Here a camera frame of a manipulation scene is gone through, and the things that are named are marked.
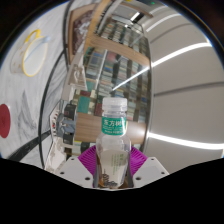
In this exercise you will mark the beige stepped building model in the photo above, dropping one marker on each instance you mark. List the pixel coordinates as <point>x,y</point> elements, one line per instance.
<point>77,75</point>

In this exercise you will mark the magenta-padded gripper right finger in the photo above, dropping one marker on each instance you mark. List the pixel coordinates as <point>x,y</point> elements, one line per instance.
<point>151,170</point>

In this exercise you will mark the curved book-filled shelf unit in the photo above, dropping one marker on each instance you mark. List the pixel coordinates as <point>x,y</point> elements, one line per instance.
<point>116,76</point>

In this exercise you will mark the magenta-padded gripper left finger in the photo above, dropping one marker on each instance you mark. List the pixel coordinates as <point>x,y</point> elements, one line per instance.
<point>73,171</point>

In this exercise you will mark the linear ceiling lights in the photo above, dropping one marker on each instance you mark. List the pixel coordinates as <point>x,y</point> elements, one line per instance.
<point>186,141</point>

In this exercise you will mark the clear bottle with green label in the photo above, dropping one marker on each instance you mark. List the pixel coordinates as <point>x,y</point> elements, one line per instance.
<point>112,146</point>

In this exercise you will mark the flat round red coaster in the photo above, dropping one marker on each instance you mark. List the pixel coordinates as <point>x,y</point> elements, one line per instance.
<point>4,120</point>

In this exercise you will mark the dark grey building model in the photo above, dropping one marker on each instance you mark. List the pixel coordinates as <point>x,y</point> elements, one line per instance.
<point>66,123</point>

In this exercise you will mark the white city building model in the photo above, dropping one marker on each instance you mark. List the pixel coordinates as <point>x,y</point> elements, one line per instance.
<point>56,160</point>

